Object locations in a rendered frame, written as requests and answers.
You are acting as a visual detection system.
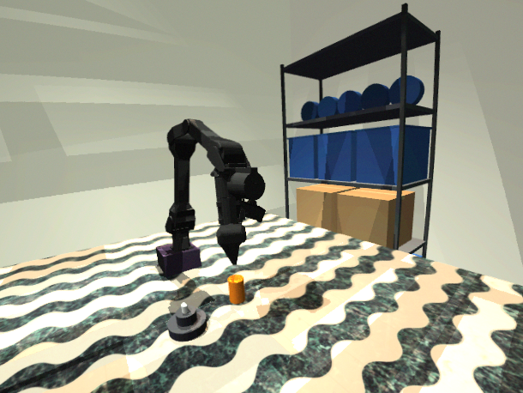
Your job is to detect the orange knob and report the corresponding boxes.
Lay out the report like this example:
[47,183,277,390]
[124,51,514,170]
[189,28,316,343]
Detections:
[228,275,245,304]

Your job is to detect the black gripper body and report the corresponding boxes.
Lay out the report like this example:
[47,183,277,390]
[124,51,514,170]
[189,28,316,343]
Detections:
[216,196,247,245]

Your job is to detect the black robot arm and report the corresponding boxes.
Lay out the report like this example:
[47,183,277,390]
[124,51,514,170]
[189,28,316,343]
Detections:
[165,118,266,252]

